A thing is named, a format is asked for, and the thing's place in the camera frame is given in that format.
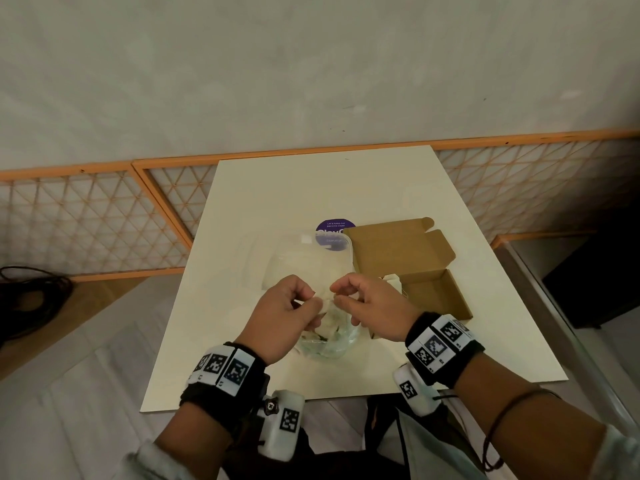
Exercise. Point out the person's right thumb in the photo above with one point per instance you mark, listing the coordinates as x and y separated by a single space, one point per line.
346 302

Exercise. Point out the person's left forearm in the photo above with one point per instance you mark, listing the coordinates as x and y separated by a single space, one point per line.
200 434

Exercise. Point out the open brown cardboard box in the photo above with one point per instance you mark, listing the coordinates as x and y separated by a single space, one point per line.
400 249

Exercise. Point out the person's left hand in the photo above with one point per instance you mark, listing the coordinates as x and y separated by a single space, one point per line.
272 322

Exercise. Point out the clear plastic container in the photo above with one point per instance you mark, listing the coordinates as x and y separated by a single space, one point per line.
260 254

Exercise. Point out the black marker wristband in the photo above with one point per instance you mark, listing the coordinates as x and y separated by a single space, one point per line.
442 347
225 379

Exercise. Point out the white square table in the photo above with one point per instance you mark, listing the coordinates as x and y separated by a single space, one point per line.
300 194

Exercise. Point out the clear plastic bag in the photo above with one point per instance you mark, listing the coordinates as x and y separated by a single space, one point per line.
330 339

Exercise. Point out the person's right forearm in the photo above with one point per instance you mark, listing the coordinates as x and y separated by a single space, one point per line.
530 419

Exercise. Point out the orange wooden lattice panel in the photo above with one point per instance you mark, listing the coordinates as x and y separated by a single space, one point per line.
540 179
85 224
180 194

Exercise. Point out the person's right hand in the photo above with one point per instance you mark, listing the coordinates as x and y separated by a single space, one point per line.
382 309

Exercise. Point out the person's left thumb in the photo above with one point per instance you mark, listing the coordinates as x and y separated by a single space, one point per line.
312 314

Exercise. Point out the person's dark trousers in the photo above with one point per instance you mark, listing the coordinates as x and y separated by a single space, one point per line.
350 454

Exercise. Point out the small white item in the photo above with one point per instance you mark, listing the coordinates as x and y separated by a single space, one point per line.
394 283

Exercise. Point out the black cabinet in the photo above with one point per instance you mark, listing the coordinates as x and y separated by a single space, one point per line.
600 279

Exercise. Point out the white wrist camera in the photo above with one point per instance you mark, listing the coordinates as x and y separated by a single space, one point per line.
282 424
415 389

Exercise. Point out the purple round label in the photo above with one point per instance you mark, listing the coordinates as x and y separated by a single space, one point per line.
336 225

